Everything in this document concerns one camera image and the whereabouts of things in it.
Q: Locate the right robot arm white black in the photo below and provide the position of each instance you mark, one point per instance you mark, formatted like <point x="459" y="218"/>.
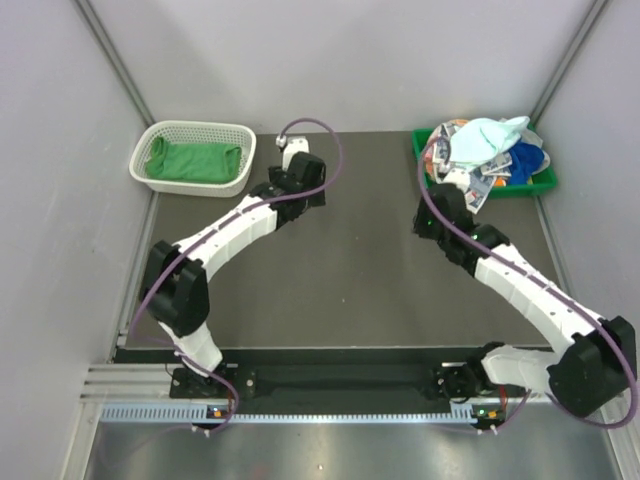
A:
<point x="590" y="359"/>

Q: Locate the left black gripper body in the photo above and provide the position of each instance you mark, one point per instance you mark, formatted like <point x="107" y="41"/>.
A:
<point x="311" y="202"/>

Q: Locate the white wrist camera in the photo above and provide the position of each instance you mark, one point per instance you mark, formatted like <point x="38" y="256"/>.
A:
<point x="290" y="146"/>
<point x="459" y="177"/>

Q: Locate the white perforated plastic basket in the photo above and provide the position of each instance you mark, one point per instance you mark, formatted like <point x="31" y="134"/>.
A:
<point x="195" y="132"/>

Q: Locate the white slotted cable duct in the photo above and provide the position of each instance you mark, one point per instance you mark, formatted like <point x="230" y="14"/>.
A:
<point x="206" y="414"/>

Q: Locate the light mint towel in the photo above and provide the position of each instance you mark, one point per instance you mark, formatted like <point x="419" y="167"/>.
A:
<point x="482" y="139"/>

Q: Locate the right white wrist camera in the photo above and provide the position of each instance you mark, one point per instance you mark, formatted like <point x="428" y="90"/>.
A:
<point x="459" y="177"/>

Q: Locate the blue white patterned towel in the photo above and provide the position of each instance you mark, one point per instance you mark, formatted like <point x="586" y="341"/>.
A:
<point x="483" y="179"/>

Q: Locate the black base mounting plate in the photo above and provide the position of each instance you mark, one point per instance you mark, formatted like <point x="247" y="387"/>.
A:
<point x="258" y="381"/>

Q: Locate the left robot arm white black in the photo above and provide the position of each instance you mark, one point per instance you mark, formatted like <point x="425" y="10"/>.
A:
<point x="175" y="286"/>

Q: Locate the green microfiber towel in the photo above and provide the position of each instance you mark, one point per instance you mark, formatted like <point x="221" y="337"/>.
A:
<point x="202" y="163"/>

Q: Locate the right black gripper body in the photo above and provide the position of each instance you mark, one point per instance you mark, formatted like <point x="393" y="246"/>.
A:
<point x="425" y="226"/>

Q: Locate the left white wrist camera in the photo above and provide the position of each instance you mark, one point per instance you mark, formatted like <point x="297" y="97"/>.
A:
<point x="290" y="146"/>

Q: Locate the green plastic bin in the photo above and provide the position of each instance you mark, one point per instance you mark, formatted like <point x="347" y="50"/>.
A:
<point x="541" y="182"/>

